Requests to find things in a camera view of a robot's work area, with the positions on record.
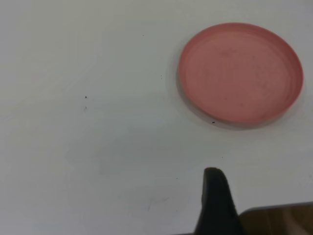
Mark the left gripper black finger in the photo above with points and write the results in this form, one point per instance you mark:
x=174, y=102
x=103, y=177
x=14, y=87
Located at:
x=216, y=203

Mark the pink round plate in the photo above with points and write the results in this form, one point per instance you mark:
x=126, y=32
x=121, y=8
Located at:
x=240, y=73

